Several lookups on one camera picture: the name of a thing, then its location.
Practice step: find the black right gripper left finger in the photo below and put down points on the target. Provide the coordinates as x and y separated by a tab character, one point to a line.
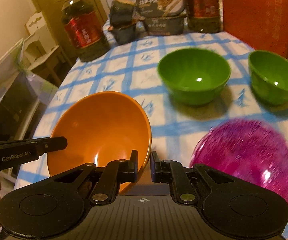
102	184

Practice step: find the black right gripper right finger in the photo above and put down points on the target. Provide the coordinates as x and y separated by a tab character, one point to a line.
172	173

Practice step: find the orange bowl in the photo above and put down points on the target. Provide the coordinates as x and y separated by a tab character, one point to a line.
100	128

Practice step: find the pink plastic plate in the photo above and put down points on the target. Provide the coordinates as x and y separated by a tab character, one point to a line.
251	150

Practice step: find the large green bowl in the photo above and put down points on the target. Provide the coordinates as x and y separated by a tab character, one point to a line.
194	76

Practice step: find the small green bowl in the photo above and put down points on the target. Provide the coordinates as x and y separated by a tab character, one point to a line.
269	76

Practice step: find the blue checked tablecloth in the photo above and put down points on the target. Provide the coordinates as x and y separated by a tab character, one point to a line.
132	70

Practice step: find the white wooden chair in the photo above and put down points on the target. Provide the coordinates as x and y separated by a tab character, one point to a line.
42	50

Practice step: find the lower dark noodle cup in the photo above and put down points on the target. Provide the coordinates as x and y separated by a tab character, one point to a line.
124	34

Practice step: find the black instant meal box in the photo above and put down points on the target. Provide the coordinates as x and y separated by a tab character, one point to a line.
164	26

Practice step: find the left oil bottle red label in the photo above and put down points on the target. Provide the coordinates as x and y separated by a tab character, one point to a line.
84	29

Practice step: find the oil bottle red label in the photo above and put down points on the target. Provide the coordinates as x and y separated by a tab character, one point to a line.
203	16
84	29

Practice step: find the tilted dark noodle cup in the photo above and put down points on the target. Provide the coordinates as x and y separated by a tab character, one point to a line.
121	12

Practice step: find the oval instant rice box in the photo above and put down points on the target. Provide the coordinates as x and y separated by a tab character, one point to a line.
159	8

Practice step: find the right oil bottle red label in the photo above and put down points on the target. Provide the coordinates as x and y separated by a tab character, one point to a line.
203	16

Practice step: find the red tote bag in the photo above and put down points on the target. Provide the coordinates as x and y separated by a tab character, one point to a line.
262	24

